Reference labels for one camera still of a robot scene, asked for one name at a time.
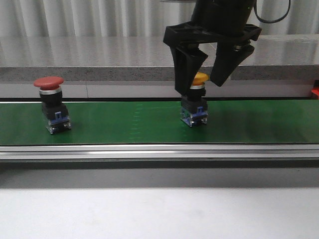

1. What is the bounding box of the red mushroom push button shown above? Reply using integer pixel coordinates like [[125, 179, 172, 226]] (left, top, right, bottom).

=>
[[33, 76, 72, 134]]

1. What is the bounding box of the green conveyor belt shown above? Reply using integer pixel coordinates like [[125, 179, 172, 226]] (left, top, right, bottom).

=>
[[0, 100, 319, 145]]

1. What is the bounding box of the red plastic object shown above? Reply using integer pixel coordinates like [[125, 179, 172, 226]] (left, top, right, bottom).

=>
[[311, 80, 319, 100]]

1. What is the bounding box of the aluminium conveyor side rail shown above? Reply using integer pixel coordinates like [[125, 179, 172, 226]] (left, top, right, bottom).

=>
[[0, 143, 319, 169]]

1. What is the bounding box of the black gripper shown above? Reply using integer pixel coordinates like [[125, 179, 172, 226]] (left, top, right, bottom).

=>
[[163, 0, 261, 96]]

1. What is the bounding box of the grey stone counter slab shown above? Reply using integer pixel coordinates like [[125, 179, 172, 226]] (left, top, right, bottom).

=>
[[0, 35, 319, 82]]

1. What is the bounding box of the white pleated curtain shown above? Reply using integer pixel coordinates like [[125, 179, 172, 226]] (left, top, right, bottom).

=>
[[0, 0, 319, 37]]

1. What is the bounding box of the yellow mushroom push button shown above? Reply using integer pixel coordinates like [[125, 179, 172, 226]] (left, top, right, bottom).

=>
[[180, 72, 209, 127]]

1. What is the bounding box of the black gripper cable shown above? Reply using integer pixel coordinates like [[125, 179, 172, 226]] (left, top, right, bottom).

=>
[[253, 0, 292, 24]]

